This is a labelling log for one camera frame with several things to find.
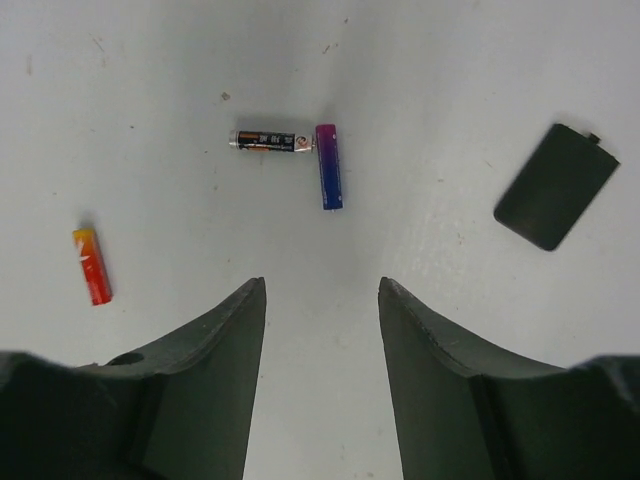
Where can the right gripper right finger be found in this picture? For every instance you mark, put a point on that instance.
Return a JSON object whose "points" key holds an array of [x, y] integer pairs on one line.
{"points": [[466, 408]]}

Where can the dark battery with blue end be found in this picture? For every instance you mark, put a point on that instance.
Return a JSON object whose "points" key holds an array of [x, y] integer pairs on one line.
{"points": [[261, 141]]}

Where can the red battery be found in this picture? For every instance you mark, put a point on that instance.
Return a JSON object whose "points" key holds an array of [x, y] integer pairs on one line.
{"points": [[93, 266]]}

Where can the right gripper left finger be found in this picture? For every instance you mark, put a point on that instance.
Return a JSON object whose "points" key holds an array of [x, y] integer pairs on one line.
{"points": [[179, 407]]}

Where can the black battery cover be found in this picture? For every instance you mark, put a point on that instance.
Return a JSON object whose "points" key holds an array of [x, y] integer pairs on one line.
{"points": [[559, 181]]}

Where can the purple blue battery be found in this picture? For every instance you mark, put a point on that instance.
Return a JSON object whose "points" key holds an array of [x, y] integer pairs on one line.
{"points": [[329, 166]]}

